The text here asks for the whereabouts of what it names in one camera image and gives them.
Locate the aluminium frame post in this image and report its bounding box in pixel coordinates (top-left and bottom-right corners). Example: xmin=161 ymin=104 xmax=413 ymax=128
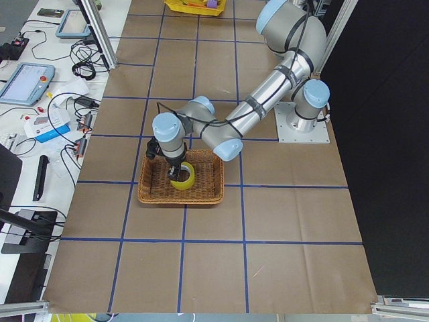
xmin=76 ymin=0 xmax=117 ymax=71
xmin=314 ymin=0 xmax=359 ymax=76

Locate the black smartphone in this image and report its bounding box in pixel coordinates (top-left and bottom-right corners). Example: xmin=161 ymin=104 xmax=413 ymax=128
xmin=37 ymin=8 xmax=64 ymax=18

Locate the yellow plastic bin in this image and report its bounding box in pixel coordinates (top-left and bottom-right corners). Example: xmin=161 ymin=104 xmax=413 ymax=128
xmin=164 ymin=0 xmax=226 ymax=17

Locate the aluminium rail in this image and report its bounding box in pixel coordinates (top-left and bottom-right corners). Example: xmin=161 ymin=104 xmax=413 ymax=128
xmin=371 ymin=296 xmax=428 ymax=321
xmin=1 ymin=292 xmax=49 ymax=318

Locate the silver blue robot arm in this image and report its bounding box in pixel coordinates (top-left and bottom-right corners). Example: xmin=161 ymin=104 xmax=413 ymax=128
xmin=145 ymin=1 xmax=326 ymax=179

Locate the aluminium frame post right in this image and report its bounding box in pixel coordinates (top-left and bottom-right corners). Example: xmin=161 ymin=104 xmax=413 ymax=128
xmin=314 ymin=0 xmax=359 ymax=76

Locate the aluminium rail bottom right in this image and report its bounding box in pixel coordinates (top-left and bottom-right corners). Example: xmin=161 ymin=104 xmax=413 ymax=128
xmin=371 ymin=296 xmax=428 ymax=321

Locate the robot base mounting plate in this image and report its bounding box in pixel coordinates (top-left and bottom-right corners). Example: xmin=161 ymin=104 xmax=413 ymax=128
xmin=274 ymin=102 xmax=330 ymax=144

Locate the upper teach pendant tablet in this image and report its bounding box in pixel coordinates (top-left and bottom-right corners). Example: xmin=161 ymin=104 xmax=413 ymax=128
xmin=56 ymin=9 xmax=90 ymax=39

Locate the white blue paper box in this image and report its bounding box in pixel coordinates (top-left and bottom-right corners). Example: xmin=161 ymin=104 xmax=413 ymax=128
xmin=23 ymin=109 xmax=70 ymax=143

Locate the white paper sheet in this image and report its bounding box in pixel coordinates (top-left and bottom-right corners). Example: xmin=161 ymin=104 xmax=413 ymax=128
xmin=46 ymin=78 xmax=90 ymax=107

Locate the aluminium rail bottom left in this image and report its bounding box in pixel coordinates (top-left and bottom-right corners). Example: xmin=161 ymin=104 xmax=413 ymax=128
xmin=1 ymin=292 xmax=49 ymax=318

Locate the brown wicker basket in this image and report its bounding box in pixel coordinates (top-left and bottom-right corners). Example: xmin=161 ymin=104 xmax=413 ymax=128
xmin=137 ymin=150 xmax=225 ymax=205

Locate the teach pendant tablet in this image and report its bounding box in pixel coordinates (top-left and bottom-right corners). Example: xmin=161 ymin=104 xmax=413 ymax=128
xmin=1 ymin=62 xmax=56 ymax=107
xmin=56 ymin=9 xmax=90 ymax=39

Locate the purple foam block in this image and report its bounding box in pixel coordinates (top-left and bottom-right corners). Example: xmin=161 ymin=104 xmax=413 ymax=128
xmin=206 ymin=0 xmax=218 ymax=9

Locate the black box red button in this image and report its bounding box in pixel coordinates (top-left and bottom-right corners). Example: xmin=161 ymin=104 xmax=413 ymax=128
xmin=0 ymin=38 xmax=29 ymax=61

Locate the lower teach pendant tablet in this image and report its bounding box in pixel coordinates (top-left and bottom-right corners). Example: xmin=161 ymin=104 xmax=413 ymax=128
xmin=1 ymin=62 xmax=56 ymax=107

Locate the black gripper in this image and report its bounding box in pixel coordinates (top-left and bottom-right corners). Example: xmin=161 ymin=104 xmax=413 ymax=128
xmin=167 ymin=160 xmax=182 ymax=179

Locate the orange connector lower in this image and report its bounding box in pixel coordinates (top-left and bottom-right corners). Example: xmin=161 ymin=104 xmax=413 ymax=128
xmin=73 ymin=137 xmax=88 ymax=159

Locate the orange connector upper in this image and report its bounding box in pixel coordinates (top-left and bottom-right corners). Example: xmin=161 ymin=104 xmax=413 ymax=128
xmin=77 ymin=113 xmax=93 ymax=133

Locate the yellow packing tape roll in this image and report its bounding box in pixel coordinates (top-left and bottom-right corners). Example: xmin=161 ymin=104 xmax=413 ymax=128
xmin=170 ymin=162 xmax=196 ymax=191

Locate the black power adapter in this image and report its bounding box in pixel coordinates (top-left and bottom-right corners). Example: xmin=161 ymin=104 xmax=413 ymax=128
xmin=75 ymin=97 xmax=99 ymax=109

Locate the black flat bar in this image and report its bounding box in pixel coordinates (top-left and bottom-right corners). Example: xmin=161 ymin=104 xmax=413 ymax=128
xmin=32 ymin=155 xmax=49 ymax=201

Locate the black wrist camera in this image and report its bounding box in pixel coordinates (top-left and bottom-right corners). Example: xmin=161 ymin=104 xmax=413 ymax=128
xmin=145 ymin=137 xmax=160 ymax=160

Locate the orange connector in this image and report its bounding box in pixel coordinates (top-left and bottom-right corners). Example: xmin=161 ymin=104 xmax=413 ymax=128
xmin=73 ymin=137 xmax=88 ymax=159
xmin=77 ymin=113 xmax=93 ymax=133

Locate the black coiled cable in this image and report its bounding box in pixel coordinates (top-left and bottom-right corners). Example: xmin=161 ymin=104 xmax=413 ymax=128
xmin=71 ymin=61 xmax=97 ymax=81

